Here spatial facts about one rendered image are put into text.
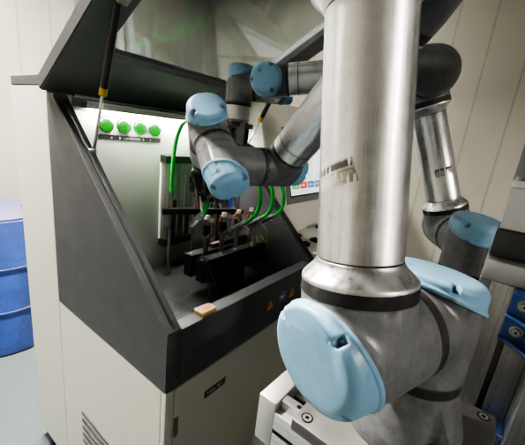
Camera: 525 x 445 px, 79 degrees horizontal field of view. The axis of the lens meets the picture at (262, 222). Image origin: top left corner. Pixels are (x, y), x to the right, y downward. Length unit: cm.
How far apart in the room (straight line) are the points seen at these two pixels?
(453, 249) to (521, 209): 30
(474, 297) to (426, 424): 17
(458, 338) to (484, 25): 234
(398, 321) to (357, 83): 21
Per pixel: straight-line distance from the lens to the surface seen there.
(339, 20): 34
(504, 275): 64
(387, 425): 49
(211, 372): 98
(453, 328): 41
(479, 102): 251
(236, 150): 58
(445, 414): 50
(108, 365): 110
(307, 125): 55
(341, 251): 30
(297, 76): 81
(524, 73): 253
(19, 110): 136
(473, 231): 89
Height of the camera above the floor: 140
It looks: 15 degrees down
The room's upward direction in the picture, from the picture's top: 7 degrees clockwise
